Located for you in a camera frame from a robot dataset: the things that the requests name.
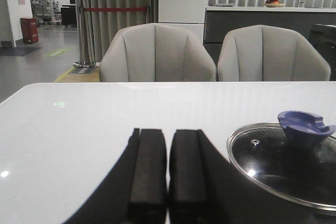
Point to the barrier stanchion post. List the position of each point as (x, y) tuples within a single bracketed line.
[(85, 58)]

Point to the left grey upholstered chair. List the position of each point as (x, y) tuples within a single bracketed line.
[(156, 53)]

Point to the fruit plate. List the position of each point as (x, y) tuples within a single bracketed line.
[(273, 3)]

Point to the red bin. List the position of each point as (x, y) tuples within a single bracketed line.
[(29, 30)]

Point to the red barrier belt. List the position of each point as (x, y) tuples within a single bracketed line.
[(134, 9)]

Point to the dark kitchen counter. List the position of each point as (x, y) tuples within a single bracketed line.
[(220, 20)]

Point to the white refrigerator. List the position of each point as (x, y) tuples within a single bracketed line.
[(189, 14)]

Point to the glass lid with blue knob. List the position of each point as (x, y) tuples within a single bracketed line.
[(293, 159)]

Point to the grey curtain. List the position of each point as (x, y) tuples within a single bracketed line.
[(98, 21)]

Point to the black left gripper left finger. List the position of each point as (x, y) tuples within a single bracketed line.
[(147, 203)]

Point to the right grey upholstered chair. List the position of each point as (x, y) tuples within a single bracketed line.
[(269, 53)]

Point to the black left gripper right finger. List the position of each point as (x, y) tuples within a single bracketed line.
[(187, 190)]

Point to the grey upholstered chair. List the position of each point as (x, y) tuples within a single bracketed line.
[(156, 53), (269, 53)]

